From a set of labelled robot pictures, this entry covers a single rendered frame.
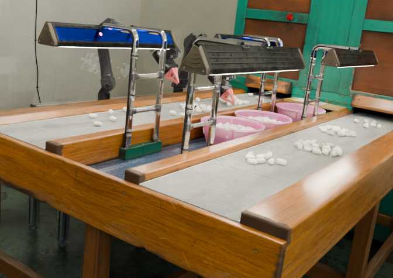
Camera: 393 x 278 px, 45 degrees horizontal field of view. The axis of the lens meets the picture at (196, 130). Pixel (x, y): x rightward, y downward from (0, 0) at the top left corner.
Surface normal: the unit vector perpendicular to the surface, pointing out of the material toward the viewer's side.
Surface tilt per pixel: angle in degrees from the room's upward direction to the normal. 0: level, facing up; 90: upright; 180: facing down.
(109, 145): 90
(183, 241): 90
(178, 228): 90
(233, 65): 58
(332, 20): 90
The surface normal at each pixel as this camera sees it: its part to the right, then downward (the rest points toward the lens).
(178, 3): -0.65, 0.11
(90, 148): 0.81, 0.22
